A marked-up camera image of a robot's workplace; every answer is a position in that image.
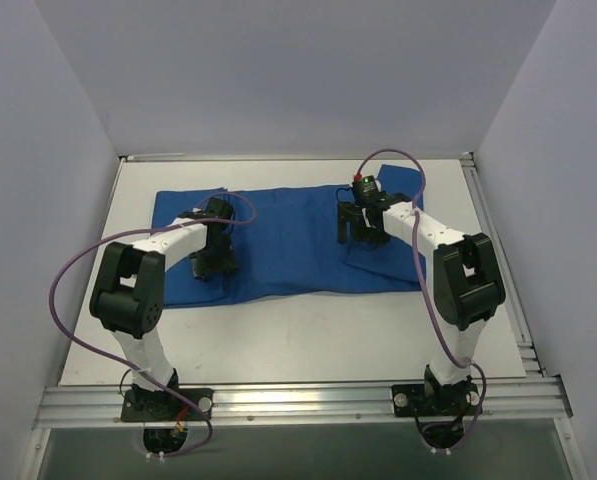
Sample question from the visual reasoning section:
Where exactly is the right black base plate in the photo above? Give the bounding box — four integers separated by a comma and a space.
391, 382, 480, 418

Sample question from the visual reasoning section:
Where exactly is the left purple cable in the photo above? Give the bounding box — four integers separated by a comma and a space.
49, 192, 258, 459

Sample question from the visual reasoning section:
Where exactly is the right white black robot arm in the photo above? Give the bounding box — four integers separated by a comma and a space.
337, 173, 506, 413

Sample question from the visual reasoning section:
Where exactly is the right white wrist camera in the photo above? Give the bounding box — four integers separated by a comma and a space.
352, 173, 378, 189

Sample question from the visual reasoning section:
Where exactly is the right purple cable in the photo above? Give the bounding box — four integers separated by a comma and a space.
355, 148, 488, 451

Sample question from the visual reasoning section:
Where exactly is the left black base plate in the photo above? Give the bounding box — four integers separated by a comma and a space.
120, 387, 214, 423

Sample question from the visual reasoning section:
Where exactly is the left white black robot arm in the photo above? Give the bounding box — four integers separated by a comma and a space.
89, 197, 237, 419

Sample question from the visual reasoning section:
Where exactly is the purple cable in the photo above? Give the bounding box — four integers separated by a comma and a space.
355, 148, 488, 451
49, 192, 258, 459

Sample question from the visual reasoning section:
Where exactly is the back aluminium rail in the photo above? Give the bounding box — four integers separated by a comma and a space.
120, 152, 185, 162

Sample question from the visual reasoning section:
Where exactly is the front aluminium rail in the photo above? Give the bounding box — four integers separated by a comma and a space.
33, 376, 573, 429

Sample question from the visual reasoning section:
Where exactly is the blue surgical cloth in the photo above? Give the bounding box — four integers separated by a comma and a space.
152, 162, 419, 308

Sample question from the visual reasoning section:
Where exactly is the thin black wire loop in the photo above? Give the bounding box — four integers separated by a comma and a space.
212, 209, 239, 241

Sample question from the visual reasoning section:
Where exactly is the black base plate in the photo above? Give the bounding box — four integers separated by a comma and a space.
120, 387, 214, 423
391, 382, 480, 418

